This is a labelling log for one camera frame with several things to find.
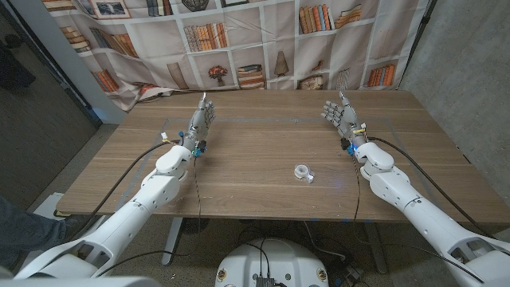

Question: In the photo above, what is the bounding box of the thin dark left wrist cable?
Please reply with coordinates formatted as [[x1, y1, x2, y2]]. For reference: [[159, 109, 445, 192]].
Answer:
[[94, 155, 203, 278]]

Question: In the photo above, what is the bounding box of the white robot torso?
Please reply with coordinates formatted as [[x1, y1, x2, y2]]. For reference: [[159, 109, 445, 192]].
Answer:
[[214, 238, 330, 287]]

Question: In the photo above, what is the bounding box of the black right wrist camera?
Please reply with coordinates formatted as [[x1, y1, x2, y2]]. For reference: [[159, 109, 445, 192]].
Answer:
[[339, 137, 356, 156]]

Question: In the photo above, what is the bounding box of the white flat floor panel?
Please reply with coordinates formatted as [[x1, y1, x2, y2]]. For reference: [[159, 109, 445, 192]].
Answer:
[[25, 192, 67, 224]]

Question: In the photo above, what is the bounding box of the thin dark right wrist cable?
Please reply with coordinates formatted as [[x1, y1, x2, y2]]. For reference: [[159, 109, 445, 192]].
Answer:
[[351, 154, 485, 285]]

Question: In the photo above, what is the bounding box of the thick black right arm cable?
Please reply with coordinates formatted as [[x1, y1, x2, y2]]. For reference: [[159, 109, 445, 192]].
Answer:
[[366, 136, 499, 241]]

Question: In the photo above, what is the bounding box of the white floor cable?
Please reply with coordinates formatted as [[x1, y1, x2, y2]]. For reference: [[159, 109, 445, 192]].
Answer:
[[303, 221, 347, 262]]

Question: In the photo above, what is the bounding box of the white table leg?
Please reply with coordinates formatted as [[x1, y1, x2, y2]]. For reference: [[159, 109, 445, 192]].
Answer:
[[161, 217, 184, 266]]

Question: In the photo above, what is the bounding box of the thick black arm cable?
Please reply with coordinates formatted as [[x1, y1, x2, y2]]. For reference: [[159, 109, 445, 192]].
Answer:
[[366, 136, 499, 241], [67, 138, 184, 244]]

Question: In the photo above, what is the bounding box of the thin dark wrist cable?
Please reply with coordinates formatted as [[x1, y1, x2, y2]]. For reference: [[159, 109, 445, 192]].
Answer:
[[94, 155, 203, 278], [351, 154, 485, 285]]

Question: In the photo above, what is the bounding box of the printed bookshelf backdrop cloth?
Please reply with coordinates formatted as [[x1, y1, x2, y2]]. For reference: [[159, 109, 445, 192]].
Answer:
[[39, 0, 431, 112]]

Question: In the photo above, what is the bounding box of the black backdrop stand pole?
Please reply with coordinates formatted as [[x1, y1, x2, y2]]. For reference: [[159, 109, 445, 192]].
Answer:
[[398, 0, 438, 83]]

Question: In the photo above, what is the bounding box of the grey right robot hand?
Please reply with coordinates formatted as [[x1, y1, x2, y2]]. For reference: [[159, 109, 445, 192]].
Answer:
[[320, 91, 368, 148]]

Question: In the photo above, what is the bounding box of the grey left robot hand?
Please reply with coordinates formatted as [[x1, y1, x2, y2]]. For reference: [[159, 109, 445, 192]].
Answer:
[[181, 92, 217, 151]]

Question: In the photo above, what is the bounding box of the person in dark blue clothes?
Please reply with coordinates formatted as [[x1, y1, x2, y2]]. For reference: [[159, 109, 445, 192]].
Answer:
[[0, 196, 79, 270]]

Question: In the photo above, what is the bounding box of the grey table leg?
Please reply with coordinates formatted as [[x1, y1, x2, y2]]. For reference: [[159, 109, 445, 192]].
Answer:
[[363, 222, 388, 275]]

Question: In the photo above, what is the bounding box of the floor power strip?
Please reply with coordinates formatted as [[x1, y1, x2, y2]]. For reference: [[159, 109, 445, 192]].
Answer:
[[333, 263, 364, 287]]

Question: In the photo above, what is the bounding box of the black round floor object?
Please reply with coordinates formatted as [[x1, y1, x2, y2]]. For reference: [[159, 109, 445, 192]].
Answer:
[[181, 218, 211, 236]]

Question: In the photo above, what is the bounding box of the small clear tape dispenser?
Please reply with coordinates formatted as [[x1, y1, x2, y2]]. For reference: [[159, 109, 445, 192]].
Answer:
[[293, 163, 315, 184]]

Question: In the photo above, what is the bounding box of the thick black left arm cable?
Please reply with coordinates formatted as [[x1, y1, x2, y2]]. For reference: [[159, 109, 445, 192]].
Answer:
[[67, 138, 184, 244]]

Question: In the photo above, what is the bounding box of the white robot head edge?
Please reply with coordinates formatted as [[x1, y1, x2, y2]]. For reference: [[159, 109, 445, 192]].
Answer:
[[0, 276, 163, 287]]

